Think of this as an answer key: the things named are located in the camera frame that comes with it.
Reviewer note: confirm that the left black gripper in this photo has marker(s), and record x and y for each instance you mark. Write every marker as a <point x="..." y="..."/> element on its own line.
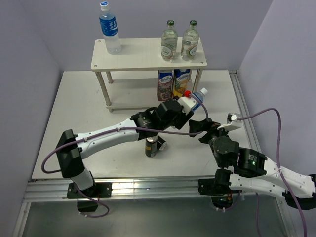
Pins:
<point x="182" y="119"/>

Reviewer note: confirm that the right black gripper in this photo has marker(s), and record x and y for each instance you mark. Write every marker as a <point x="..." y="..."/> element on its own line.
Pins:
<point x="197" y="126"/>

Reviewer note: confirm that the black yellow can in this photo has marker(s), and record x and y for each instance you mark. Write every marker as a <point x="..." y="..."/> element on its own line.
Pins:
<point x="151" y="146"/>
<point x="161" y="143"/>

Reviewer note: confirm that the blue-label water bottle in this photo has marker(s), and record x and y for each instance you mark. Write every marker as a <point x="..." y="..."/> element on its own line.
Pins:
<point x="109" y="29"/>
<point x="200" y="95"/>

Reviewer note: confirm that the clear glass bottle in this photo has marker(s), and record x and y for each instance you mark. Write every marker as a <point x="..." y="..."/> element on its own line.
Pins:
<point x="190" y="41"/>
<point x="169" y="40"/>

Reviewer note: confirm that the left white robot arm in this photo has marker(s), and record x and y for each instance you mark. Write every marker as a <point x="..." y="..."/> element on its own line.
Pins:
<point x="72" y="148"/>

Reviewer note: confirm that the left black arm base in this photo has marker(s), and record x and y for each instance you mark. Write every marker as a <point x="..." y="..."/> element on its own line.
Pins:
<point x="102" y="190"/>

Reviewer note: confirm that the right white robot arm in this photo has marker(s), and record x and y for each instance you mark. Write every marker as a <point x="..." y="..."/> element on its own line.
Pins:
<point x="247" y="170"/>

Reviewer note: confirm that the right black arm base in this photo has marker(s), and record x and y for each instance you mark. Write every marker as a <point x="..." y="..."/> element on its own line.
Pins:
<point x="222" y="197"/>

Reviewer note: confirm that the white two-tier shelf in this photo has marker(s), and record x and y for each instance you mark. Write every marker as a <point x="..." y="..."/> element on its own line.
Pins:
<point x="128" y="80"/>

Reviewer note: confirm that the purple grape juice carton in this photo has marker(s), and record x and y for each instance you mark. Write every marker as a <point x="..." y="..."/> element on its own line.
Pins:
<point x="164" y="86"/>

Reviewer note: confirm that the yellow pineapple juice carton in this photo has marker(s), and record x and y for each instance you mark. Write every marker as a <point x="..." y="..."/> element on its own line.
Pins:
<point x="180" y="81"/>

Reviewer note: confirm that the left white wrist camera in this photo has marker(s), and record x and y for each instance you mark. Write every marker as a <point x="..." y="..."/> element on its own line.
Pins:
<point x="187" y="102"/>

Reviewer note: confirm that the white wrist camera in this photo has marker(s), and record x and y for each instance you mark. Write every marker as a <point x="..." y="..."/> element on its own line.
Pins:
<point x="187" y="102"/>
<point x="233" y="122"/>

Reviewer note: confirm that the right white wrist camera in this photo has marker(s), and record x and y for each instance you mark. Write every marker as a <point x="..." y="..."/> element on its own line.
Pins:
<point x="233" y="122"/>

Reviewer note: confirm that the aluminium right rail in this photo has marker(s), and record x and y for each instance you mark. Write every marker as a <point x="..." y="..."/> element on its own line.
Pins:
<point x="248" y="124"/>

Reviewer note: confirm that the aluminium rail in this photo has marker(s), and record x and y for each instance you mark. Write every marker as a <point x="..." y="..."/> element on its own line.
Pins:
<point x="248" y="124"/>
<point x="129" y="188"/>

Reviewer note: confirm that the aluminium front rail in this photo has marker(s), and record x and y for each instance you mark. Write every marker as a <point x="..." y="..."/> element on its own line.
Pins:
<point x="129" y="188"/>

